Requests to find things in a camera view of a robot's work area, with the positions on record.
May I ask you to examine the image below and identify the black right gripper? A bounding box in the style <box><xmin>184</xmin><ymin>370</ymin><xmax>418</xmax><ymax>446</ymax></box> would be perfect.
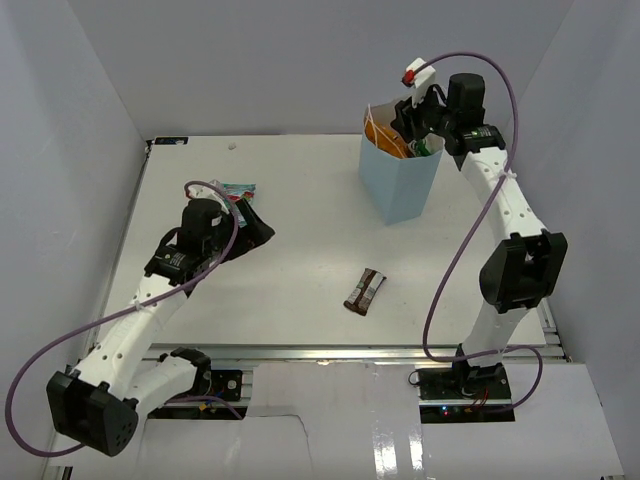
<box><xmin>392</xmin><ymin>83</ymin><xmax>457</xmax><ymax>144</ymax></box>

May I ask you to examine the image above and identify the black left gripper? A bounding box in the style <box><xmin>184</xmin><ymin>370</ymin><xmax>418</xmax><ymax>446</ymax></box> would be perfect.
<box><xmin>204</xmin><ymin>198</ymin><xmax>272</xmax><ymax>263</ymax></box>

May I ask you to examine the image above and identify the orange Kettle chips bag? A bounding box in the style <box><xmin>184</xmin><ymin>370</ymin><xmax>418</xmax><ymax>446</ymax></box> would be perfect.
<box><xmin>364</xmin><ymin>119</ymin><xmax>410</xmax><ymax>159</ymax></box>

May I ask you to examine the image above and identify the yellow green Fox's bag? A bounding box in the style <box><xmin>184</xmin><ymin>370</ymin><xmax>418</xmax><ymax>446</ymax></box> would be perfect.
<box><xmin>408</xmin><ymin>139</ymin><xmax>432</xmax><ymax>158</ymax></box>

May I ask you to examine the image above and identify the green Fox's candy bag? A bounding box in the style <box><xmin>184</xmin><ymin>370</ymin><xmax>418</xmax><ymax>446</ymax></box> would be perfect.
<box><xmin>217</xmin><ymin>180</ymin><xmax>256</xmax><ymax>217</ymax></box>

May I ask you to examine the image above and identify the light blue paper bag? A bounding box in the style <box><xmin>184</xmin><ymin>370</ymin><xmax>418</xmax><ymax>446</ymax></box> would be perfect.
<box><xmin>358</xmin><ymin>103</ymin><xmax>444</xmax><ymax>226</ymax></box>

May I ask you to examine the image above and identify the brown chocolate bar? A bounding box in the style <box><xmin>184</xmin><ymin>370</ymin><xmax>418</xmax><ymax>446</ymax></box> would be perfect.
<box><xmin>343</xmin><ymin>268</ymin><xmax>386</xmax><ymax>316</ymax></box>

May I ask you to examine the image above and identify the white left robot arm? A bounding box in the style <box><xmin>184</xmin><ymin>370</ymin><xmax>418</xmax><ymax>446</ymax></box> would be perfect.
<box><xmin>46</xmin><ymin>198</ymin><xmax>275</xmax><ymax>457</ymax></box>

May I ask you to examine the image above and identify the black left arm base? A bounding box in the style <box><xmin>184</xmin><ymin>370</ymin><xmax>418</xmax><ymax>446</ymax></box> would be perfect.
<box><xmin>164</xmin><ymin>370</ymin><xmax>247</xmax><ymax>421</ymax></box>

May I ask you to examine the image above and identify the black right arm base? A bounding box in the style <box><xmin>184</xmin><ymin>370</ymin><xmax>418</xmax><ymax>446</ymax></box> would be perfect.
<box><xmin>407</xmin><ymin>368</ymin><xmax>515</xmax><ymax>425</ymax></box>

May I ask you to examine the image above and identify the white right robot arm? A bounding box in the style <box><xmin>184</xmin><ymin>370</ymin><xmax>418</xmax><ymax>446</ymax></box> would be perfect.
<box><xmin>391</xmin><ymin>67</ymin><xmax>568</xmax><ymax>399</ymax></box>

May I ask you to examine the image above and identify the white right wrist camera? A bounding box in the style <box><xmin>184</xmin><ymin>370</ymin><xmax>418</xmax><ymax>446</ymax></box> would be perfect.
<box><xmin>402</xmin><ymin>57</ymin><xmax>436</xmax><ymax>107</ymax></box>

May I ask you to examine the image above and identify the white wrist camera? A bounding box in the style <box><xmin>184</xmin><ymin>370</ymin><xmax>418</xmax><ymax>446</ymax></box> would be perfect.
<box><xmin>402</xmin><ymin>57</ymin><xmax>436</xmax><ymax>107</ymax></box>
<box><xmin>186</xmin><ymin>180</ymin><xmax>225</xmax><ymax>202</ymax></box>

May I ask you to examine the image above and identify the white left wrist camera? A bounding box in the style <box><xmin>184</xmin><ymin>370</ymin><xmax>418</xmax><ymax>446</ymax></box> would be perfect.
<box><xmin>186</xmin><ymin>180</ymin><xmax>225</xmax><ymax>202</ymax></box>

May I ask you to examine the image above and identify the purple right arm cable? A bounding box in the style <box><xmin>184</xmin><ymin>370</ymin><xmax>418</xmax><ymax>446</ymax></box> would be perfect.
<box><xmin>422</xmin><ymin>52</ymin><xmax>545</xmax><ymax>414</ymax></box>

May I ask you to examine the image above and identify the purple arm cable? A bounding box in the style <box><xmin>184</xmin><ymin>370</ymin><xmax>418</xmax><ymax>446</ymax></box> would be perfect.
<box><xmin>422</xmin><ymin>52</ymin><xmax>545</xmax><ymax>414</ymax></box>
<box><xmin>5</xmin><ymin>180</ymin><xmax>246</xmax><ymax>457</ymax></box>

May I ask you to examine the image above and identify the aluminium table edge rail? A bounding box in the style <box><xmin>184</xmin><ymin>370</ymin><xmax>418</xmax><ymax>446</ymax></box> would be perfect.
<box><xmin>142</xmin><ymin>344</ymin><xmax>566</xmax><ymax>363</ymax></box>

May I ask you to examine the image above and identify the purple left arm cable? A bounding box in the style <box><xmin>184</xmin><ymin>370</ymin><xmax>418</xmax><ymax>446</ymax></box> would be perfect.
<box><xmin>5</xmin><ymin>180</ymin><xmax>246</xmax><ymax>457</ymax></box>

